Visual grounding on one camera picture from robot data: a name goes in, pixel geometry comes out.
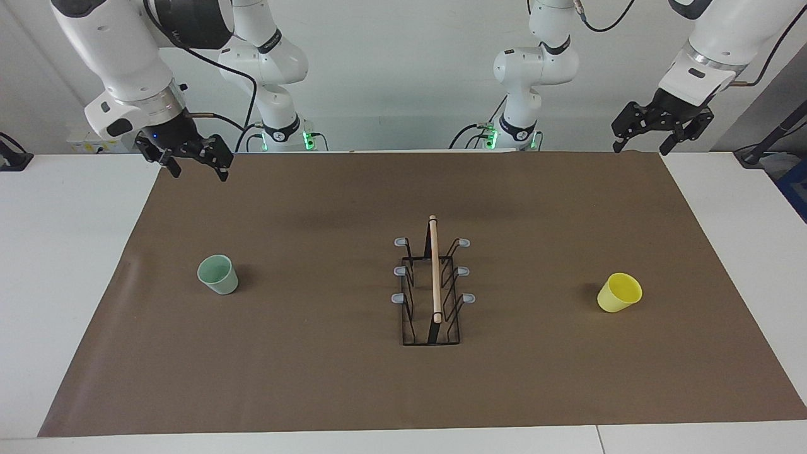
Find blue crate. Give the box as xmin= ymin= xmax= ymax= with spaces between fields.
xmin=775 ymin=158 xmax=807 ymax=223

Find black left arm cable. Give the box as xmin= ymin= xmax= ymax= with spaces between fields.
xmin=571 ymin=0 xmax=807 ymax=88

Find white wall power box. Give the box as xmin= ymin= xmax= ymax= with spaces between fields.
xmin=67 ymin=129 xmax=136 ymax=154

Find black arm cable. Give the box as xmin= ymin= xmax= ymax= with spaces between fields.
xmin=144 ymin=0 xmax=259 ymax=152
xmin=571 ymin=0 xmax=807 ymax=88

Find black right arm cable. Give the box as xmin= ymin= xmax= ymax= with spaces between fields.
xmin=144 ymin=0 xmax=259 ymax=152

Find black table clamp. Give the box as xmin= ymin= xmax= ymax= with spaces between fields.
xmin=0 ymin=131 xmax=33 ymax=172

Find brown table mat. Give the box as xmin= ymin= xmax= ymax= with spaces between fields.
xmin=38 ymin=150 xmax=807 ymax=438

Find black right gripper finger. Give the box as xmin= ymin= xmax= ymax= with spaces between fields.
xmin=186 ymin=134 xmax=235 ymax=183
xmin=140 ymin=146 xmax=183 ymax=179

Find black right base cable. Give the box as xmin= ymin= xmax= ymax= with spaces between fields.
xmin=235 ymin=121 xmax=262 ymax=152

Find black wire cup rack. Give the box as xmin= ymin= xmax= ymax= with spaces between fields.
xmin=391 ymin=214 xmax=477 ymax=346

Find yellow plastic cup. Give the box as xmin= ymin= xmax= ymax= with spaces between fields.
xmin=597 ymin=272 xmax=643 ymax=313

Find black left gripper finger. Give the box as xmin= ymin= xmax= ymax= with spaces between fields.
xmin=659 ymin=110 xmax=715 ymax=156
xmin=612 ymin=101 xmax=656 ymax=154

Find black stand pole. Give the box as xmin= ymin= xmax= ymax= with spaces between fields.
xmin=734 ymin=101 xmax=807 ymax=168

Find black base cable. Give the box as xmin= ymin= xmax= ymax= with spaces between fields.
xmin=449 ymin=95 xmax=508 ymax=150
xmin=235 ymin=121 xmax=262 ymax=152

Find black left base cable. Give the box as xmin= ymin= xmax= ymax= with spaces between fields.
xmin=449 ymin=95 xmax=508 ymax=150

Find pale green plastic cup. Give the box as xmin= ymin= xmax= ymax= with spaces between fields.
xmin=197 ymin=254 xmax=240 ymax=296

